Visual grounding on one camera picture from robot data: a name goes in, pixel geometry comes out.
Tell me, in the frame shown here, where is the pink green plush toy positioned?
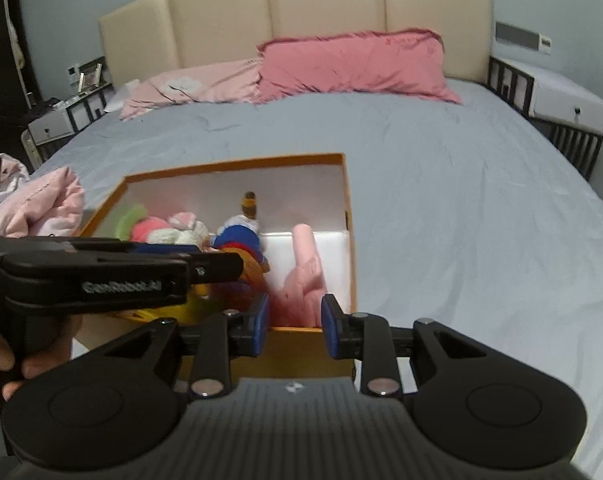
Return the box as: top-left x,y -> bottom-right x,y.
115,203 -> 172,243

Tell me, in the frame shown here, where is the dark wall switch panel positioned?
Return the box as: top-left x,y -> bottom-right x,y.
495,21 -> 541,51

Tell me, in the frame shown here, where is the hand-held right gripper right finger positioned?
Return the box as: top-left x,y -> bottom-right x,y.
321,294 -> 487,400

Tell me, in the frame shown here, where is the white black nightstand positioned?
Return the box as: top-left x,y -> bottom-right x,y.
486,55 -> 603,181
28,87 -> 109,148

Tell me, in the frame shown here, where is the photo frame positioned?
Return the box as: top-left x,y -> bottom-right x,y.
78,62 -> 104,93

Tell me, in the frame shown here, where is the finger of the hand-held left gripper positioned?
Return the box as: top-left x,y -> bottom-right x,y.
68,238 -> 205,257
186,252 -> 245,287

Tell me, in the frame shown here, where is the doll with blue clothes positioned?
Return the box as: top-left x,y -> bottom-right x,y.
211,191 -> 272,306

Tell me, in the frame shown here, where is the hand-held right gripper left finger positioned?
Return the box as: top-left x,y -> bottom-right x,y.
104,294 -> 271,401

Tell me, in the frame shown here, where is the beige padded headboard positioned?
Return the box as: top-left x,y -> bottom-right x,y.
98,0 -> 495,86

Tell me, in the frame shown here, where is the pink quilt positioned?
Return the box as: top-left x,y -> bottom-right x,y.
0,155 -> 84,238

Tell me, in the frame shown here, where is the dark pink pillow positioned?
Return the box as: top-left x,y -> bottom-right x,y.
256,30 -> 462,106

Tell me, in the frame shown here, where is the bed with grey sheet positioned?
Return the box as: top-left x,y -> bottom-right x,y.
31,77 -> 603,476

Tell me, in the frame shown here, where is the light pink pillow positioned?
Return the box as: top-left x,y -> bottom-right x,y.
120,57 -> 262,121

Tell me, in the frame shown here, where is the white cloth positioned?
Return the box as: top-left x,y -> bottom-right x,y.
104,80 -> 139,111

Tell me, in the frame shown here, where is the pink tube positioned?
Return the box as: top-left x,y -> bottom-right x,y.
274,223 -> 329,328

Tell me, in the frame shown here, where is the orange cardboard box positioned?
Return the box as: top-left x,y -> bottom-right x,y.
78,152 -> 357,396

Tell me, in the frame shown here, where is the white bunny plush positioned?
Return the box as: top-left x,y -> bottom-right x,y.
148,211 -> 209,246

